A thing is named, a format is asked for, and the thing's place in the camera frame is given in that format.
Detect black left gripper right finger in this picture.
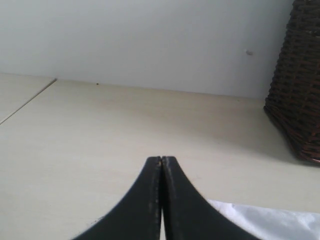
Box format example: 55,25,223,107
161,156,257,240

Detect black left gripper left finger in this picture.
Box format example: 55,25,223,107
75,156,162,240

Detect white t-shirt with red lettering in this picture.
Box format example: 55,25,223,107
208,200,320,240

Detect dark brown wicker basket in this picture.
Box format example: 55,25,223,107
263,0,320,164

